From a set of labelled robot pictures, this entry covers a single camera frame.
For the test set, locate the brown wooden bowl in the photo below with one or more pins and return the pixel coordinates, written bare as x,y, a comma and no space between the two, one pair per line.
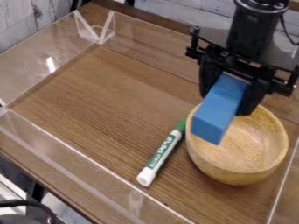
251,150

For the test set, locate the green and white marker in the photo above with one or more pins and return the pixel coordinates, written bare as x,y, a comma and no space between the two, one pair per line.
155,163

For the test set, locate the clear acrylic tray walls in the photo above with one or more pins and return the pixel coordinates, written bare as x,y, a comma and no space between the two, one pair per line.
93,89

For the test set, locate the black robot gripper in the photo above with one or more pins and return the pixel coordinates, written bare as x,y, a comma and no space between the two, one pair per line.
247,53

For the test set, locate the black table leg bracket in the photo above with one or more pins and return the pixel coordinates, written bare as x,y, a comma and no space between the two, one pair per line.
35,193

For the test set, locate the blue rectangular block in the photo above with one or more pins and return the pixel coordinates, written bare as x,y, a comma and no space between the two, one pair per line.
213,115

